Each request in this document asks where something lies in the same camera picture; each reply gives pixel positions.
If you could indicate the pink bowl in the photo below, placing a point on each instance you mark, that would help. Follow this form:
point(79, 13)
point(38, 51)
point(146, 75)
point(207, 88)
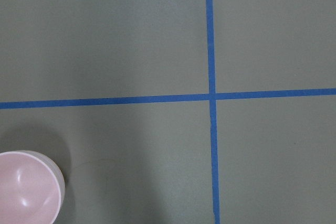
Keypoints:
point(32, 188)

